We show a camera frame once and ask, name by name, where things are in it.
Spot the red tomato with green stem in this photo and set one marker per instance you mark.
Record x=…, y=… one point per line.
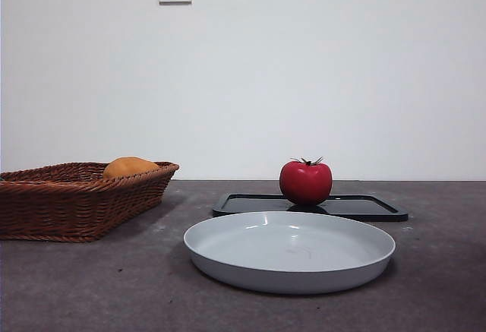
x=303, y=182

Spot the white round plate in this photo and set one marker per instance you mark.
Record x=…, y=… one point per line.
x=288, y=248

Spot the yellow-orange potato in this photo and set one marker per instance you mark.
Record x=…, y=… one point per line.
x=129, y=166

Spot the dark green rectangular tray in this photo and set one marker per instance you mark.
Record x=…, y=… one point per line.
x=379, y=210

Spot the brown wicker basket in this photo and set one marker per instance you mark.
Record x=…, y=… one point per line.
x=76, y=206

